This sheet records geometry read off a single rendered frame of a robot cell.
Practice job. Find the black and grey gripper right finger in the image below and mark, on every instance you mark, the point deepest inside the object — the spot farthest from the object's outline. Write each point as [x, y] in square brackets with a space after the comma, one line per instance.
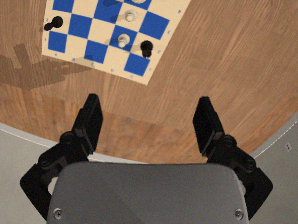
[222, 149]

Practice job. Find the white chess pawn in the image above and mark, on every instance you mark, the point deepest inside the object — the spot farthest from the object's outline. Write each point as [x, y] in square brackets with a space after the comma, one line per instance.
[132, 15]
[123, 40]

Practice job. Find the blue and cream chessboard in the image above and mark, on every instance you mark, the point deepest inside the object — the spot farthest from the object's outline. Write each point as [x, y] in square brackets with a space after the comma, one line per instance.
[90, 31]

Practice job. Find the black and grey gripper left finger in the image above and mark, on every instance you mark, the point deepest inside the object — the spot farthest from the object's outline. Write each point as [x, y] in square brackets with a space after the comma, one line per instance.
[82, 138]

